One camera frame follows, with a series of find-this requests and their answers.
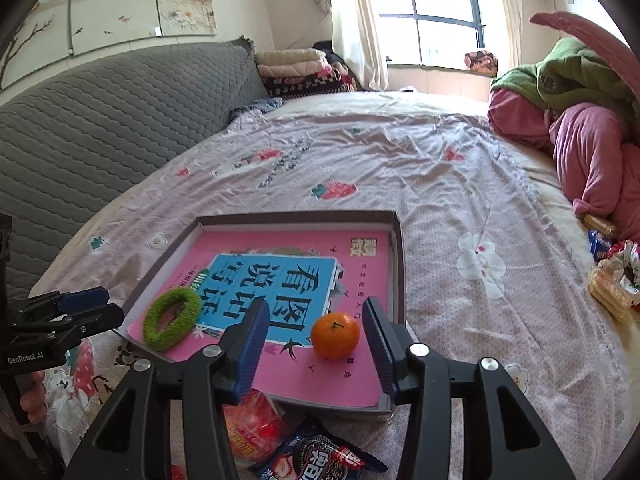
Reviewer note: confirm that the orange mandarin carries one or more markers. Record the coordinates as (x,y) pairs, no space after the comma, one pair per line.
(335,337)

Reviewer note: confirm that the black cloth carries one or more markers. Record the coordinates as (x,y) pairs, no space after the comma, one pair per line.
(324,47)

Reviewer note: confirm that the yellow biscuit packet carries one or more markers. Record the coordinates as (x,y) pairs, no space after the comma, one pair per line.
(600,225)
(605,292)

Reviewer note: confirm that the green hair scrunchie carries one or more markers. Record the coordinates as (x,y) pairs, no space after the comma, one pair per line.
(152,332)

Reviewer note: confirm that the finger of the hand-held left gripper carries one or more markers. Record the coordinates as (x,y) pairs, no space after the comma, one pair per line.
(97,319)
(82,300)

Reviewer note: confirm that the pink book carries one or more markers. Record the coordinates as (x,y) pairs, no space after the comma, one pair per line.
(350,280)

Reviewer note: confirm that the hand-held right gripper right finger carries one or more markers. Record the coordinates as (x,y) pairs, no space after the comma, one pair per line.
(380,355)

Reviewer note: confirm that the pink quilt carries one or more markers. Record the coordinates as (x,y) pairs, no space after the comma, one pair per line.
(590,150)

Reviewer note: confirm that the floral wall painting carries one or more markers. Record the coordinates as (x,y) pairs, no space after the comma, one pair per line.
(125,0)

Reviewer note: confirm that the beige folded blanket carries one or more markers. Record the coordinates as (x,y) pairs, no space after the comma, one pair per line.
(290,56)

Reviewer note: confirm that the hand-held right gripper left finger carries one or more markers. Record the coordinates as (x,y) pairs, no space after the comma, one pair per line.
(252,350)

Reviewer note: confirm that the grey quilted headboard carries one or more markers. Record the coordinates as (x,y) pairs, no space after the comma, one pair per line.
(100,125)

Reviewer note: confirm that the dark checkered folded blanket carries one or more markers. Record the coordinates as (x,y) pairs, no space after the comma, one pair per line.
(310,85)

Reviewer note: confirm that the grey cardboard box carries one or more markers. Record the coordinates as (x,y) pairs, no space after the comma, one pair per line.
(300,220)

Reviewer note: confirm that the blue cookie packet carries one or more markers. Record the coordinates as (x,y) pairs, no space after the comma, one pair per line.
(310,452)

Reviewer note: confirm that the green blanket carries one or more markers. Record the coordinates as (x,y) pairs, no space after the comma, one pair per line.
(560,75)

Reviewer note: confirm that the floral cushion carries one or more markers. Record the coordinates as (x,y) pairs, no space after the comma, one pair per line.
(480,61)

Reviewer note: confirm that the cream curtain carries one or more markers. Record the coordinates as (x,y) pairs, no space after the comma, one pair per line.
(355,25)
(510,15)

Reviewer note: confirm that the floral bed sheet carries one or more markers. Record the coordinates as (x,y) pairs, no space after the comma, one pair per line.
(400,185)

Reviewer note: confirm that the red snack packet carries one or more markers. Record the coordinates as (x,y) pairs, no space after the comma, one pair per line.
(255,425)

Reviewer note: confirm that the pink folded blanket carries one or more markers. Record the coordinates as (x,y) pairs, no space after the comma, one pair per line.
(295,69)

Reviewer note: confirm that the small blue packet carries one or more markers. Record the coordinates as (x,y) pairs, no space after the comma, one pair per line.
(597,246)

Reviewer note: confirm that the dark framed window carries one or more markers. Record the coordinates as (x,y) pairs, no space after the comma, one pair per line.
(440,10)

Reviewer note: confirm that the dark patterned cloth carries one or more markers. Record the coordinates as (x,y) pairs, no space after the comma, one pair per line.
(260,106)

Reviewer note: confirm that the person's left hand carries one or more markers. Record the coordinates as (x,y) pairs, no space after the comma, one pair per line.
(34,397)

